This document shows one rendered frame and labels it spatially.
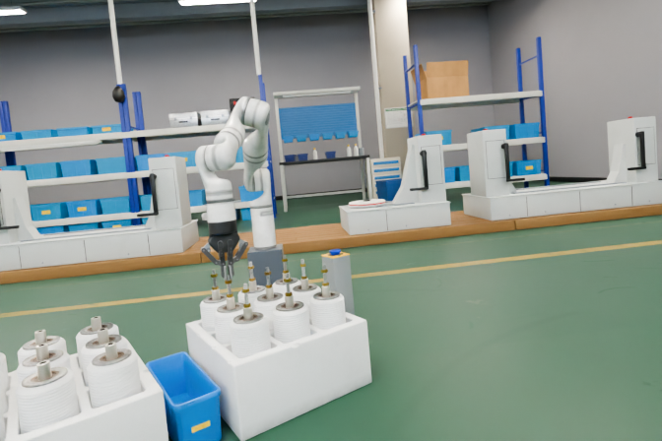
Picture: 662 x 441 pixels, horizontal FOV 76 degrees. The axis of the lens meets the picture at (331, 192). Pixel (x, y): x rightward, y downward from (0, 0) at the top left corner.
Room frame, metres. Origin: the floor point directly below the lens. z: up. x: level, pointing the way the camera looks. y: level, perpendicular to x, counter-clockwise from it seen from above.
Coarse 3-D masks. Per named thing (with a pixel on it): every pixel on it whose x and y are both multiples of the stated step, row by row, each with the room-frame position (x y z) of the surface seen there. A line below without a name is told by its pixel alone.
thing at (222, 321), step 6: (216, 312) 1.13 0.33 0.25; (234, 312) 1.11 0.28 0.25; (240, 312) 1.12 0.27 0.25; (216, 318) 1.12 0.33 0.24; (222, 318) 1.10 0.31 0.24; (228, 318) 1.10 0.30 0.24; (216, 324) 1.12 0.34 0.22; (222, 324) 1.10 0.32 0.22; (228, 324) 1.10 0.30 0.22; (216, 330) 1.12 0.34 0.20; (222, 330) 1.10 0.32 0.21; (228, 330) 1.10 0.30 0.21; (216, 336) 1.13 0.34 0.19; (222, 336) 1.11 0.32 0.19; (228, 336) 1.10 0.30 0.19; (222, 342) 1.11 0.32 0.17; (228, 342) 1.10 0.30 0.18
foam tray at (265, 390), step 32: (352, 320) 1.17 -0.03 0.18; (192, 352) 1.23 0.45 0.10; (224, 352) 1.02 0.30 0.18; (288, 352) 1.02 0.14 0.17; (320, 352) 1.07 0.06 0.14; (352, 352) 1.13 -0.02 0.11; (224, 384) 1.01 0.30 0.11; (256, 384) 0.97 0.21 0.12; (288, 384) 1.02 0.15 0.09; (320, 384) 1.07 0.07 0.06; (352, 384) 1.12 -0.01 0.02; (224, 416) 1.03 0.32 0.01; (256, 416) 0.97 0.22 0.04; (288, 416) 1.01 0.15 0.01
